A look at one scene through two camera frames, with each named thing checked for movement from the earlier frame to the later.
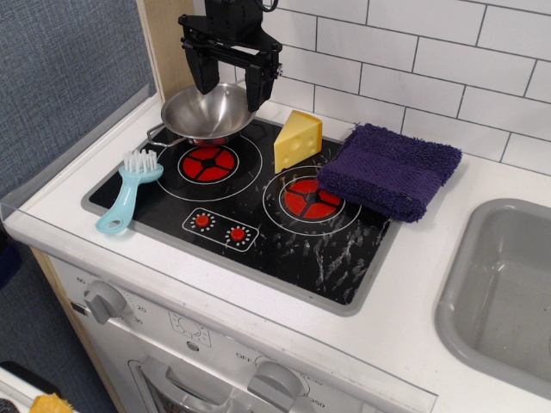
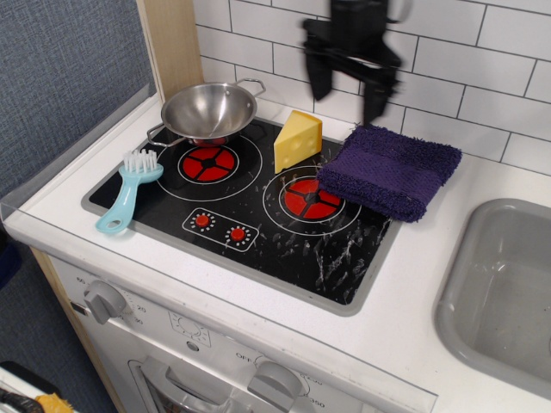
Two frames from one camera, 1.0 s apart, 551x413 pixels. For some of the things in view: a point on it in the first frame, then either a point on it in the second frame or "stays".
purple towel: [387, 171] stays
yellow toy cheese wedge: [300, 137] stays
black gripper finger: [259, 85] -> [375, 100]
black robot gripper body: [233, 28] -> [354, 39]
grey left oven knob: [103, 300] stays
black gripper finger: [205, 68] -> [320, 73]
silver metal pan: [207, 120] stays
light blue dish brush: [139, 165] stays
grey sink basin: [494, 307] stays
